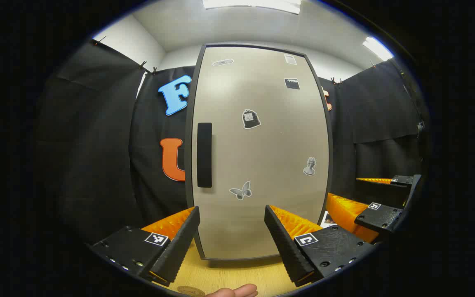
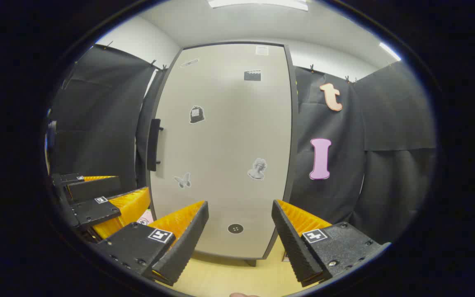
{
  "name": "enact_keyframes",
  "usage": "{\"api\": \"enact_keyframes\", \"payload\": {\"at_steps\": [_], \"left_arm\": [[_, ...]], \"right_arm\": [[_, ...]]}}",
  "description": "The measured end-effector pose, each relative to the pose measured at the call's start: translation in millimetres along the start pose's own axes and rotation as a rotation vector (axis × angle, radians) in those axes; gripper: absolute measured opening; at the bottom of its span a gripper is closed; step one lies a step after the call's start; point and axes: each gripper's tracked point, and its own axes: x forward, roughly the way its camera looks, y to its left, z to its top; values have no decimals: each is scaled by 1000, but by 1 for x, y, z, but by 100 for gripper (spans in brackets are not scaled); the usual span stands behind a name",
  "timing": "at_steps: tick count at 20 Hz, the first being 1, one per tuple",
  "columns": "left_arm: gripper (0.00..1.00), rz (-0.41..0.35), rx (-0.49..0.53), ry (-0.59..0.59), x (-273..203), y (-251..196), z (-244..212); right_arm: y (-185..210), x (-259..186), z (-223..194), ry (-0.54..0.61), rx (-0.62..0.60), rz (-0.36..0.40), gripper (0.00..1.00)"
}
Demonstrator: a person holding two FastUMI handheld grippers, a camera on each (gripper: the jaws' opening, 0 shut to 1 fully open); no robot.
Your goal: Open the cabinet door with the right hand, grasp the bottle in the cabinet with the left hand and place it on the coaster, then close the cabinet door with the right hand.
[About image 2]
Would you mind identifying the beige cabinet door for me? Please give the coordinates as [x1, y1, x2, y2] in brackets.
[149, 43, 294, 259]

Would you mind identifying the black backdrop cloth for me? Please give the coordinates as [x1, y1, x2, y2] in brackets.
[47, 43, 438, 246]

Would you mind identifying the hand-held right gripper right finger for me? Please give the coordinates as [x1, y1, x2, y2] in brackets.
[271, 200, 391, 288]

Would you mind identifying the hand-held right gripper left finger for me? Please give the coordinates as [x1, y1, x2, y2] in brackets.
[93, 201, 209, 287]

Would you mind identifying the ceiling light panel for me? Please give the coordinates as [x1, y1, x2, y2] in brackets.
[208, 0, 309, 12]
[380, 42, 402, 61]

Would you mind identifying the black cabinet door handle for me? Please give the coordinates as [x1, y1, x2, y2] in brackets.
[147, 118, 164, 172]

